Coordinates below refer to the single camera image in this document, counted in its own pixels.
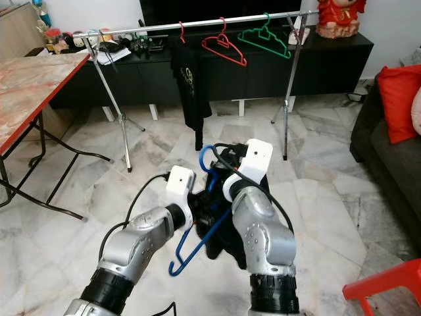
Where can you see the blue plastic hanger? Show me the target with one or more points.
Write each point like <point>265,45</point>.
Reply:
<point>200,157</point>

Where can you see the black garment neon green print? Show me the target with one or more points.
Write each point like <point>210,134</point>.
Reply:
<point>220,240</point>

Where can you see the red plastic hanger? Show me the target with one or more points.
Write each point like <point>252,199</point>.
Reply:
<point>223,43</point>
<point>182,31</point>

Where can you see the green plastic hanger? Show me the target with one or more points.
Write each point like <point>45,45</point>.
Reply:
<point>266,36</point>

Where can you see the black fonemax print shirt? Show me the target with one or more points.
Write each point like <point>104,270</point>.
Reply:
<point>191,89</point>

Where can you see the silver metal clothes rack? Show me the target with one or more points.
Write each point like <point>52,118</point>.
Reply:
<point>191,24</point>

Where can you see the small white pink container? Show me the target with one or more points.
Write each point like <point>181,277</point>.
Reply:
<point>296,36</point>

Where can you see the black TV console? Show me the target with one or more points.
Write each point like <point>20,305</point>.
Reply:
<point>335,62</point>

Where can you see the black flat television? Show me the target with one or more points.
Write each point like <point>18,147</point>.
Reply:
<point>217,8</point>

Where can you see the dark grey fabric sofa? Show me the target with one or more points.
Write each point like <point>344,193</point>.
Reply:
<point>388,171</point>

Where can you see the red cushion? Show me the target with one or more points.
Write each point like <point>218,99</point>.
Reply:
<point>398,102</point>

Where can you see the red doll figurine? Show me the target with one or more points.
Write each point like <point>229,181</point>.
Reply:
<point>341,16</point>

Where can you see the pink cat face pillow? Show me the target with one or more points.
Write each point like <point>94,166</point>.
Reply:
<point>417,112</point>

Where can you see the red plastic stool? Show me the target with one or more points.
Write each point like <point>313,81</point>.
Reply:
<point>385,283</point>

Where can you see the beige wooden cabinet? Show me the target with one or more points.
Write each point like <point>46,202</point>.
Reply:
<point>20,33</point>

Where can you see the gold blue trophy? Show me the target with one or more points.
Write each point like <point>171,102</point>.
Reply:
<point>39,13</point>

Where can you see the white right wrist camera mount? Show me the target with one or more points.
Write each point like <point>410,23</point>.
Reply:
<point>258,155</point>

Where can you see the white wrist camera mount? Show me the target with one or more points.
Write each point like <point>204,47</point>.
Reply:
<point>181,182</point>
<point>258,155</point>

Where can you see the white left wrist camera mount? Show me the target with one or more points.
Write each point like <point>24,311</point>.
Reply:
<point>181,182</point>

